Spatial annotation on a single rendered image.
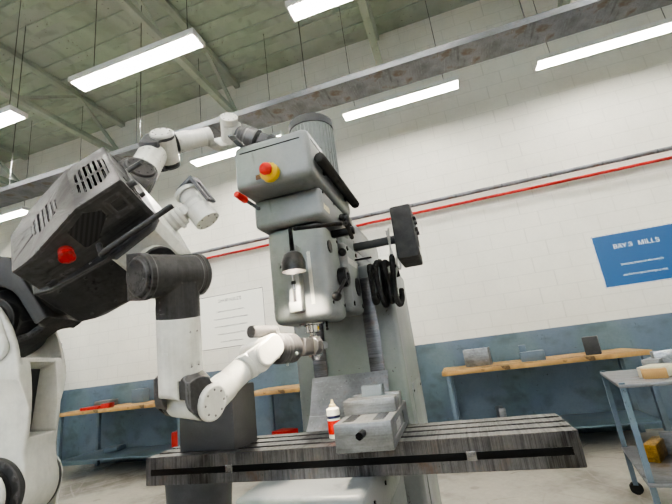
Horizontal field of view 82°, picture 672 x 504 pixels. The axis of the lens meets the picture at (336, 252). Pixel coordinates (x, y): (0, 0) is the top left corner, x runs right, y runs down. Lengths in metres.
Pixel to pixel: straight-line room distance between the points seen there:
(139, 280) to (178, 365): 0.19
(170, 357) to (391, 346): 0.96
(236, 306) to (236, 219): 1.45
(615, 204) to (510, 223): 1.23
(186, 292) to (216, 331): 5.68
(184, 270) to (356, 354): 0.95
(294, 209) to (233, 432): 0.72
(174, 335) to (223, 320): 5.62
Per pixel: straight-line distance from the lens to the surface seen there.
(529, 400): 5.51
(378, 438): 1.07
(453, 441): 1.14
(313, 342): 1.23
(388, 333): 1.62
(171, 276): 0.85
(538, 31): 4.06
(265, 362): 1.05
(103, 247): 0.98
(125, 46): 7.55
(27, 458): 1.11
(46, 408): 1.19
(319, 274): 1.22
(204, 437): 1.43
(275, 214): 1.29
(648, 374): 3.09
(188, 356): 0.88
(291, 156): 1.23
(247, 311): 6.27
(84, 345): 8.35
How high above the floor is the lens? 1.20
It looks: 15 degrees up
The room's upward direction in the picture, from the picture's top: 7 degrees counter-clockwise
